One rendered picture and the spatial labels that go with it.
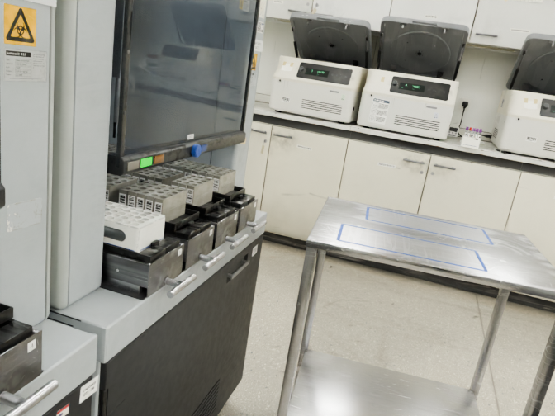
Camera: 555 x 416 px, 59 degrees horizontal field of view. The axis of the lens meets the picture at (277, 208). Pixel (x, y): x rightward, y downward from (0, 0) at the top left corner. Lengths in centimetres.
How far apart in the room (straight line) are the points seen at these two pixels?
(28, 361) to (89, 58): 45
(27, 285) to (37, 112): 26
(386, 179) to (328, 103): 61
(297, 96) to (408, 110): 70
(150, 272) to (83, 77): 37
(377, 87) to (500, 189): 95
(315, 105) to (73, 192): 247
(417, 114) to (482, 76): 77
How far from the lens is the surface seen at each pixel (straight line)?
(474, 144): 309
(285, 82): 325
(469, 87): 374
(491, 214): 321
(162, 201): 109
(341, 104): 315
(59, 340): 86
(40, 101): 78
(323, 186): 323
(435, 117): 312
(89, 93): 86
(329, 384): 162
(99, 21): 87
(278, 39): 393
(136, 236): 96
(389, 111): 313
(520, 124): 315
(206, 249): 117
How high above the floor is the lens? 119
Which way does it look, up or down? 16 degrees down
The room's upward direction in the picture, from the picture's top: 9 degrees clockwise
